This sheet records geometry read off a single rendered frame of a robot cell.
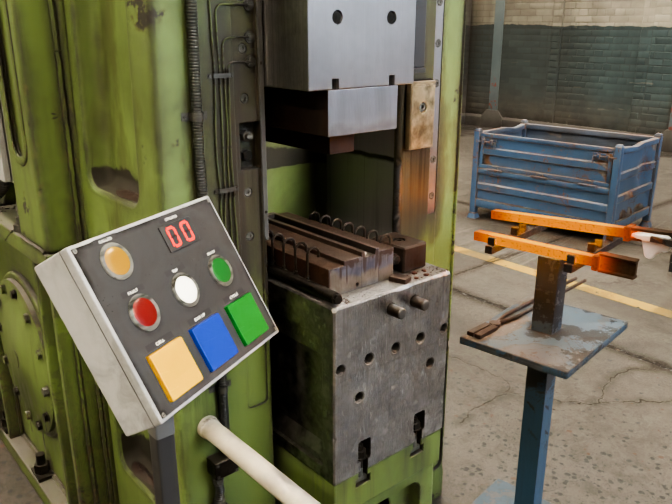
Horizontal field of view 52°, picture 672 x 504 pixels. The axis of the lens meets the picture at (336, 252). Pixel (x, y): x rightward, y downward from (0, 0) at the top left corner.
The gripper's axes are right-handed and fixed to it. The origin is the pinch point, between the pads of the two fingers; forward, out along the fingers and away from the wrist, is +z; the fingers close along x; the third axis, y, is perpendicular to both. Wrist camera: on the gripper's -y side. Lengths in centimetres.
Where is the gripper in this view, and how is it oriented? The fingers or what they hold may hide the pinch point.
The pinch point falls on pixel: (639, 231)
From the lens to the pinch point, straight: 179.4
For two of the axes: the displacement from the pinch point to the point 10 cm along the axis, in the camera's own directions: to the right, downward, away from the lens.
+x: 6.7, -2.2, 7.1
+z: -7.5, -2.0, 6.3
